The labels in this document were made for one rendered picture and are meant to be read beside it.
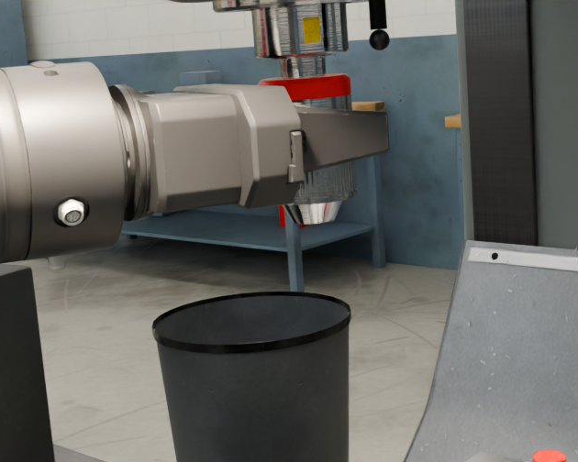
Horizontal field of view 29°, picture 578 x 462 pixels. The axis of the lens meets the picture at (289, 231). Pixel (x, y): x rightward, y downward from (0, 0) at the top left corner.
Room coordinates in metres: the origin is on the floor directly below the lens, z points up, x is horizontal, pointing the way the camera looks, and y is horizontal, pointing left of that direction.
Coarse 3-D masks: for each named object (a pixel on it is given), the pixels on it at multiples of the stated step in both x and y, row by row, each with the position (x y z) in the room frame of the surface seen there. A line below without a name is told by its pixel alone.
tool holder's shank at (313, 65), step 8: (304, 56) 0.55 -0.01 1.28; (312, 56) 0.55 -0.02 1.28; (320, 56) 0.56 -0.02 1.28; (280, 64) 0.56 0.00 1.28; (288, 64) 0.56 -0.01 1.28; (296, 64) 0.55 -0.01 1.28; (304, 64) 0.55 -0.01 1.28; (312, 64) 0.55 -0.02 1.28; (320, 64) 0.56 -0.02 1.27; (288, 72) 0.56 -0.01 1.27; (296, 72) 0.55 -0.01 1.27; (304, 72) 0.55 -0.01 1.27; (312, 72) 0.55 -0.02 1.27; (320, 72) 0.56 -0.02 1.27
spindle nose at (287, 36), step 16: (256, 16) 0.55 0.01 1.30; (272, 16) 0.54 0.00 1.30; (288, 16) 0.54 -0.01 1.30; (304, 16) 0.54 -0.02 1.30; (320, 16) 0.54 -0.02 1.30; (336, 16) 0.55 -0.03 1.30; (256, 32) 0.55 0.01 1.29; (272, 32) 0.54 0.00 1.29; (288, 32) 0.54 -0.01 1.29; (320, 32) 0.54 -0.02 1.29; (336, 32) 0.55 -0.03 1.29; (256, 48) 0.56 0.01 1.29; (272, 48) 0.55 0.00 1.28; (288, 48) 0.54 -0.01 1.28; (304, 48) 0.54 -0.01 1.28; (320, 48) 0.54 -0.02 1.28; (336, 48) 0.55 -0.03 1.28
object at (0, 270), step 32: (0, 288) 0.81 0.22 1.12; (32, 288) 0.83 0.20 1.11; (0, 320) 0.80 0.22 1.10; (32, 320) 0.83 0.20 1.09; (0, 352) 0.80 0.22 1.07; (32, 352) 0.83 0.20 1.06; (0, 384) 0.80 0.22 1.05; (32, 384) 0.82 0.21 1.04; (0, 416) 0.80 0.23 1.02; (32, 416) 0.82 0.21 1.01; (0, 448) 0.79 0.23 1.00; (32, 448) 0.82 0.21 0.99
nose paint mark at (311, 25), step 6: (306, 18) 0.54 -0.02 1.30; (312, 18) 0.54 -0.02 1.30; (318, 18) 0.54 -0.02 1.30; (306, 24) 0.54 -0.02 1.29; (312, 24) 0.54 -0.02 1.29; (318, 24) 0.54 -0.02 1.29; (306, 30) 0.54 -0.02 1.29; (312, 30) 0.54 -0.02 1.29; (318, 30) 0.54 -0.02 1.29; (306, 36) 0.54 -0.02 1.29; (312, 36) 0.54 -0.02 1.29; (318, 36) 0.54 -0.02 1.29; (306, 42) 0.54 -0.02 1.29
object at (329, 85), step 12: (264, 84) 0.55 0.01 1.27; (276, 84) 0.55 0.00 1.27; (288, 84) 0.54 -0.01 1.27; (300, 84) 0.54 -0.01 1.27; (312, 84) 0.54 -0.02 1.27; (324, 84) 0.54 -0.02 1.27; (336, 84) 0.55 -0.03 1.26; (348, 84) 0.56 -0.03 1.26; (300, 96) 0.54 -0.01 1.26; (312, 96) 0.54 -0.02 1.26; (324, 96) 0.54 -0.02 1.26
